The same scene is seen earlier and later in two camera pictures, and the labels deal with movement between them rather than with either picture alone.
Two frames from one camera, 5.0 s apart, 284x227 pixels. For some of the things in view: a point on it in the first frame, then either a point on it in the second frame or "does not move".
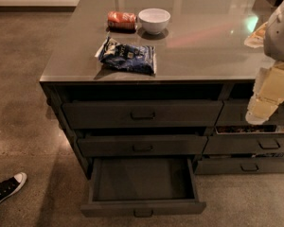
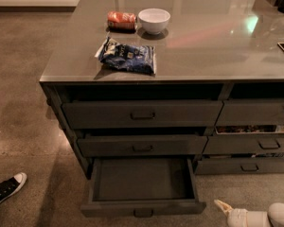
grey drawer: (214, 165) does not move
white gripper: (280, 35) → (239, 218)
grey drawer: (251, 139) does not move
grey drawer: (143, 187) does not move
